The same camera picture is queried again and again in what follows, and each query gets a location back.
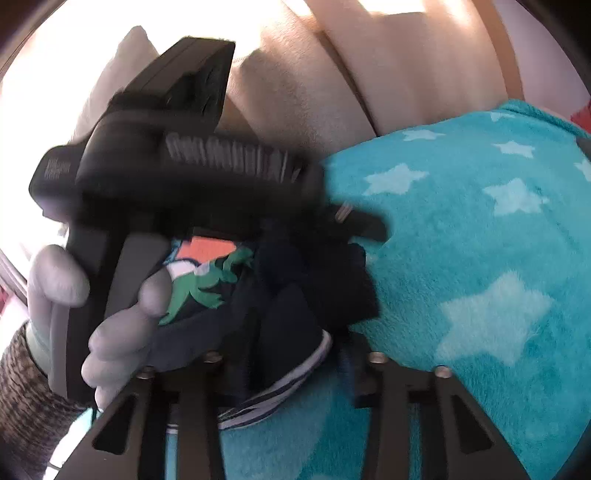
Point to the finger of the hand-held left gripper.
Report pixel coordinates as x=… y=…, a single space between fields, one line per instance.
x=369 y=228

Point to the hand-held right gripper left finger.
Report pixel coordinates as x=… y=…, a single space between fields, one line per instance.
x=203 y=392

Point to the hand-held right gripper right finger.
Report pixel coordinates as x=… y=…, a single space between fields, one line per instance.
x=369 y=392

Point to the dark dinosaur print pants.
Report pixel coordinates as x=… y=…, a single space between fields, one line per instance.
x=277 y=314

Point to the person's left forearm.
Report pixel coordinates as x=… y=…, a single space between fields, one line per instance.
x=32 y=406

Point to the person's left hand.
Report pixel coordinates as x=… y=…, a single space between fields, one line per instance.
x=115 y=341

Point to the teal star print blanket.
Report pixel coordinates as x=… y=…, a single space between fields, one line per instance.
x=461 y=254

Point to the white pillow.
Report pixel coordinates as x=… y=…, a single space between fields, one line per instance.
x=124 y=60

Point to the beige sofa cushions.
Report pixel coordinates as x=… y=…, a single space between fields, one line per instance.
x=300 y=83

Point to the red cloth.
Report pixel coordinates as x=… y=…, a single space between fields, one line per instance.
x=582 y=117

